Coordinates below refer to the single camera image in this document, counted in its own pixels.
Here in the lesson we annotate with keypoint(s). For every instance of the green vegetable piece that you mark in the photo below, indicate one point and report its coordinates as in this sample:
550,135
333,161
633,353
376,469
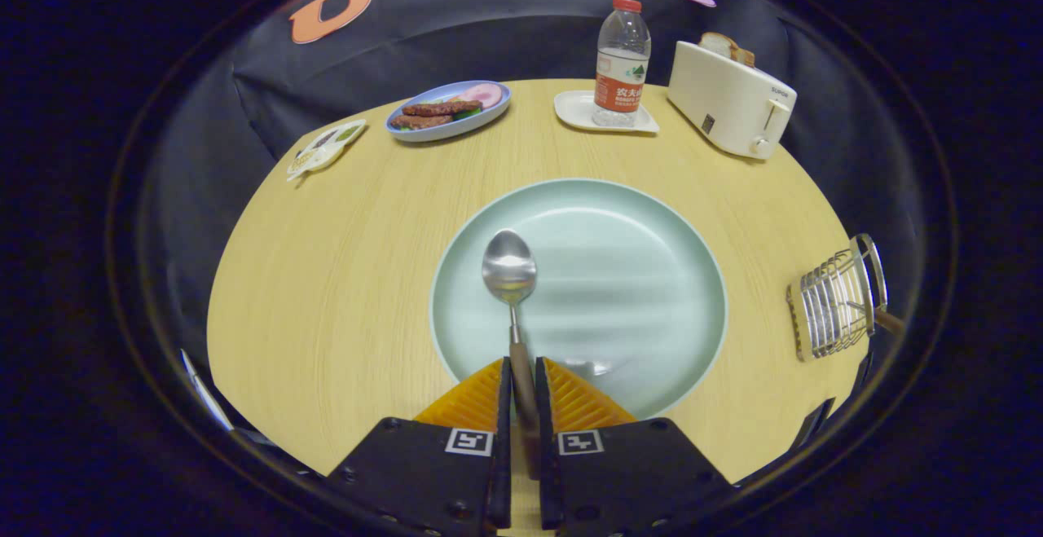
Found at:
468,114

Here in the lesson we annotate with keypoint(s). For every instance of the blue oval food plate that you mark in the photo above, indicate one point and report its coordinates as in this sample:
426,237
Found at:
440,133

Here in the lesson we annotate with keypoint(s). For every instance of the red capped water bottle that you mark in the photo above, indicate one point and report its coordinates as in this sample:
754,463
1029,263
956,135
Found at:
621,56

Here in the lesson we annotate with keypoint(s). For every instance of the brown meat patty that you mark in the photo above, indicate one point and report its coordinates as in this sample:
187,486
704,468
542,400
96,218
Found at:
440,107
420,121

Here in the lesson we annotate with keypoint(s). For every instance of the pink ham slice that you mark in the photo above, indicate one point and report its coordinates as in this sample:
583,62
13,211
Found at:
482,95

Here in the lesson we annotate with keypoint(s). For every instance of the white divided sauce dish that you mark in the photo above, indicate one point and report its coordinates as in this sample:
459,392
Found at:
322,151

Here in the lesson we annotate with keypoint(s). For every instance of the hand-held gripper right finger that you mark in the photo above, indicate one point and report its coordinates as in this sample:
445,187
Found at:
544,439

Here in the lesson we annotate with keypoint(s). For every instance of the clear cutlery drainer basket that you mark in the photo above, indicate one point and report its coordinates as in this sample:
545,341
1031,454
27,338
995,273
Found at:
798,325

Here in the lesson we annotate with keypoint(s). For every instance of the mint green plate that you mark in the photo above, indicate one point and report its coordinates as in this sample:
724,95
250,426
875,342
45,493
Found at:
619,276

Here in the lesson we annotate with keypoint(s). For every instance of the white square coaster tray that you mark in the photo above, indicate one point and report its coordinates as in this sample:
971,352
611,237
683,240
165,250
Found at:
574,109

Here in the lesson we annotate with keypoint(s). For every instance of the white toaster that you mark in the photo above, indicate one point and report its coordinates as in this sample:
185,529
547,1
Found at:
725,105

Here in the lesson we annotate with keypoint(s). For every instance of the dark grey box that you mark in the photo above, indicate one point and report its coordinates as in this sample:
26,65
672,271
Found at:
815,423

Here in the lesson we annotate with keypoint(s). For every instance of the white paper sheet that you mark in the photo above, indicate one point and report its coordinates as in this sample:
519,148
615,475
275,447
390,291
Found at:
204,388

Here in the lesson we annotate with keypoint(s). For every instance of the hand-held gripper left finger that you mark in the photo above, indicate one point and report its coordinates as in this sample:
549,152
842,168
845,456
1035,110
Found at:
503,439

